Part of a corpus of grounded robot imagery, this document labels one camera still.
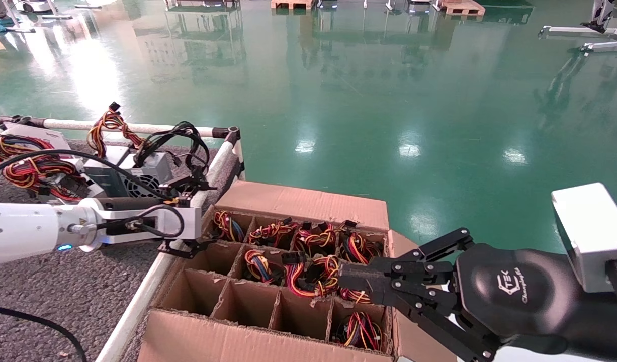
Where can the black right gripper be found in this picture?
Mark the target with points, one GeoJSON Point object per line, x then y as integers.
{"type": "Point", "coordinates": [514, 291]}

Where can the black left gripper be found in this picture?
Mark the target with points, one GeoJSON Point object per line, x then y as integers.
{"type": "Point", "coordinates": [137, 203]}

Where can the power supply from box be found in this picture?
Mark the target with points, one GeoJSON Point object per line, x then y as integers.
{"type": "Point", "coordinates": [227, 226]}

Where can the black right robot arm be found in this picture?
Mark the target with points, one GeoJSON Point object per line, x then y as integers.
{"type": "Point", "coordinates": [600, 322]}

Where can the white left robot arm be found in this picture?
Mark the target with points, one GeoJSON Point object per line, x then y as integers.
{"type": "Point", "coordinates": [21, 231]}

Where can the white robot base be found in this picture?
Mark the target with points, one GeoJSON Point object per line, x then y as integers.
{"type": "Point", "coordinates": [34, 6]}

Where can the brown cardboard box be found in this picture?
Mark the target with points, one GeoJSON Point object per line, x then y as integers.
{"type": "Point", "coordinates": [298, 201]}

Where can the black pipe corner joint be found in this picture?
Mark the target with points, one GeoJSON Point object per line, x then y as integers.
{"type": "Point", "coordinates": [230, 134]}

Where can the dark grey power supply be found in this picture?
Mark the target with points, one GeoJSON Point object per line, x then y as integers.
{"type": "Point", "coordinates": [104, 173]}

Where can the cardboard divider grid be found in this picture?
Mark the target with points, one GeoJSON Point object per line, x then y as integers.
{"type": "Point", "coordinates": [300, 319]}

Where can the white labelled power supply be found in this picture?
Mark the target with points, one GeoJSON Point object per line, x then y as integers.
{"type": "Point", "coordinates": [36, 133]}

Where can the grey stand foot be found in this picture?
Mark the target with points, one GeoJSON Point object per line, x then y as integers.
{"type": "Point", "coordinates": [21, 30]}
{"type": "Point", "coordinates": [89, 6]}
{"type": "Point", "coordinates": [57, 17]}

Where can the small wooden pallet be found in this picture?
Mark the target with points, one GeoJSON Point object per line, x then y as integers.
{"type": "Point", "coordinates": [293, 4]}

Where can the grey machine base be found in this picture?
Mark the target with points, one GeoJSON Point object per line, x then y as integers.
{"type": "Point", "coordinates": [420, 6]}

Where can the large wooden pallet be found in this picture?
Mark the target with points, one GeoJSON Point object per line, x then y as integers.
{"type": "Point", "coordinates": [461, 7]}

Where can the black and white stand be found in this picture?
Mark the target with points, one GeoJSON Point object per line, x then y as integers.
{"type": "Point", "coordinates": [601, 17]}

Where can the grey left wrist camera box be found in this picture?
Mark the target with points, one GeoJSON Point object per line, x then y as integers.
{"type": "Point", "coordinates": [182, 223]}

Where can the black rail clamp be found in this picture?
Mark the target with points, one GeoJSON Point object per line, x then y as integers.
{"type": "Point", "coordinates": [239, 169]}

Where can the long white pipe rail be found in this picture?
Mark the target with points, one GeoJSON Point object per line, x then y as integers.
{"type": "Point", "coordinates": [67, 124]}

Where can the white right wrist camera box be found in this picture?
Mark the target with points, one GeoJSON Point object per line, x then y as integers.
{"type": "Point", "coordinates": [590, 231]}

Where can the white table frame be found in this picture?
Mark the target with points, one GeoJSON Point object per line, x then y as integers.
{"type": "Point", "coordinates": [202, 3]}

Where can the long aluminium frame bar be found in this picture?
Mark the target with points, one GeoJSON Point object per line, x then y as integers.
{"type": "Point", "coordinates": [569, 31]}

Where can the short aluminium frame bar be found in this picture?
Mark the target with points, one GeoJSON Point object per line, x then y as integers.
{"type": "Point", "coordinates": [605, 46]}

